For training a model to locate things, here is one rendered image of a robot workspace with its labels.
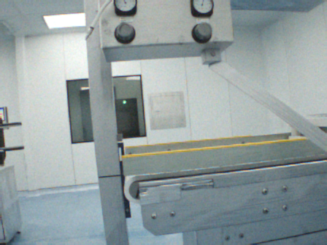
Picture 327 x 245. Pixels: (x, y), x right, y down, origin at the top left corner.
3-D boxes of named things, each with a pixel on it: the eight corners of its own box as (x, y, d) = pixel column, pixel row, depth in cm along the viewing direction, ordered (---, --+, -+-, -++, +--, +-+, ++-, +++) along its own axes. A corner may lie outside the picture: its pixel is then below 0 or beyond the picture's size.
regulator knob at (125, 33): (114, 40, 45) (112, 12, 45) (114, 44, 47) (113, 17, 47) (136, 39, 46) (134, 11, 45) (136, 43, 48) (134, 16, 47)
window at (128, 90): (71, 144, 549) (66, 79, 540) (71, 144, 550) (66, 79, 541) (146, 136, 578) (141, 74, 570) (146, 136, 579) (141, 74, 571)
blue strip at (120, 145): (125, 218, 80) (117, 142, 79) (125, 217, 81) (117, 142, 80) (131, 217, 81) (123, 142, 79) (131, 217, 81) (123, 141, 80)
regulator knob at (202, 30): (195, 39, 47) (193, 13, 46) (192, 44, 49) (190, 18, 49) (216, 39, 47) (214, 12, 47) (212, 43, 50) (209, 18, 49)
